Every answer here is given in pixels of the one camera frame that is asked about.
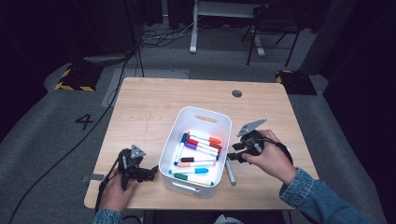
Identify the person's light clothing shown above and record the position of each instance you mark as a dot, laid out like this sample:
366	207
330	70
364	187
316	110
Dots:
227	220

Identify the orange capped marker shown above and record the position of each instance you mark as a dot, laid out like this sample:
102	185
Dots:
214	140

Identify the purple capped marker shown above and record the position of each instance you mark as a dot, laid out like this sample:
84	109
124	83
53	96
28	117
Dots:
190	146

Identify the black metal chair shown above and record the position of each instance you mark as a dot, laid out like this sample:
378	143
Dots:
274	25

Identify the white desk frame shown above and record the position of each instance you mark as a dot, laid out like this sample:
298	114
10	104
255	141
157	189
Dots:
194	28

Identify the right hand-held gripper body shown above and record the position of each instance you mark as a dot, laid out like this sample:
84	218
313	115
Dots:
252	143

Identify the dark blue capped marker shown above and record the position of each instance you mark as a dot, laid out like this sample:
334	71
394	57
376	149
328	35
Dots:
184	137

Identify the grey stand base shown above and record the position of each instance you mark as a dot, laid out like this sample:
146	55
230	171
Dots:
106	59

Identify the white plastic storage bin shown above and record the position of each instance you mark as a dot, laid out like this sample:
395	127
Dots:
199	124

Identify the person's right hand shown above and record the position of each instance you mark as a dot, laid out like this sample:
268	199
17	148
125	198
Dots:
274	161

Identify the black capped marker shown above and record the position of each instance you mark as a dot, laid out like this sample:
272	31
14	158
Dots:
186	159

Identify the light blue capped marker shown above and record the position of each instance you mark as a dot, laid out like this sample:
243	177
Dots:
201	170

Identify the dark green capped marker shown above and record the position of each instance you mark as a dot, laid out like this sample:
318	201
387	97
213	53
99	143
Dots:
180	176

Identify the black stand pole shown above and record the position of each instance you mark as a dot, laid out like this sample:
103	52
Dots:
134	37

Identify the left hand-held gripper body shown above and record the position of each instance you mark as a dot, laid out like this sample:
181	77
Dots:
131	168

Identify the light green capped marker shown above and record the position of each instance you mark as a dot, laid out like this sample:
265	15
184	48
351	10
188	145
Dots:
232	175

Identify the black base with yellow stripes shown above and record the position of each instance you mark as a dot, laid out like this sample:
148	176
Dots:
79	77
295	82

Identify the bright red capped marker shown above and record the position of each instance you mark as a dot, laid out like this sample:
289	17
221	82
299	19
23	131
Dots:
192	141

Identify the person's left hand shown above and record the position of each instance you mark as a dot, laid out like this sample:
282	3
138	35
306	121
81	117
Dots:
115	196

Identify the grey tape strip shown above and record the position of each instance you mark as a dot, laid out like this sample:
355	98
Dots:
92	177

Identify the salmon capped marker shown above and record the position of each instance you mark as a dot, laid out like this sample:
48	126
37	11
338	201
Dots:
199	164

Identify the dark red capped marker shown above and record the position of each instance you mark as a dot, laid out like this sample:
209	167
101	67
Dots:
215	145

